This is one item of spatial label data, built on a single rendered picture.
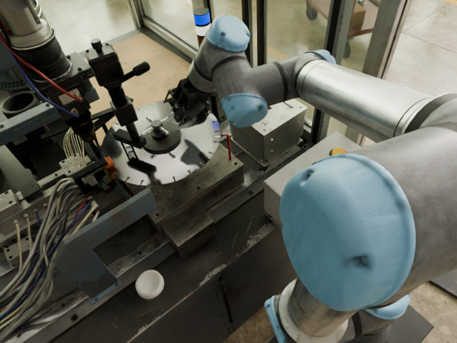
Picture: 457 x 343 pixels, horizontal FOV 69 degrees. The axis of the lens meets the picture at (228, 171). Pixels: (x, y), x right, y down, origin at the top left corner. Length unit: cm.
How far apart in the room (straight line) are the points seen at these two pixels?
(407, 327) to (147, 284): 62
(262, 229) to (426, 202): 73
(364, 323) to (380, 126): 38
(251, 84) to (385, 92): 24
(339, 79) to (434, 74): 252
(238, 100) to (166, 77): 96
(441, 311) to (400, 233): 159
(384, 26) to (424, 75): 217
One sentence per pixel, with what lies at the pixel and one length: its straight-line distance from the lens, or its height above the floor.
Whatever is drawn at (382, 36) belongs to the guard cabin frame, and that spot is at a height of 119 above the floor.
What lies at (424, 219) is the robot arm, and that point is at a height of 138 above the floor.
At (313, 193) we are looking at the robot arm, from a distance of 25.
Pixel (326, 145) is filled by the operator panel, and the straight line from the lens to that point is 96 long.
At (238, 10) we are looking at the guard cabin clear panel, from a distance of 122.
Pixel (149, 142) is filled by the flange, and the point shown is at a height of 96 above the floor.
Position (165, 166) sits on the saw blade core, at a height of 95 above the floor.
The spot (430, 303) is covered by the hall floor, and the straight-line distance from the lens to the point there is 183.
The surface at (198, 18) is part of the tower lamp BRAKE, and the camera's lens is 101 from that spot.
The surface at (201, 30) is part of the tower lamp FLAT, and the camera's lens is 103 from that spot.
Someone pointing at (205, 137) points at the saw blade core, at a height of 95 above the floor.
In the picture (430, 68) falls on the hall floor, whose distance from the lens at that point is 308.
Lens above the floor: 158
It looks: 50 degrees down
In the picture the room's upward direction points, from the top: 7 degrees counter-clockwise
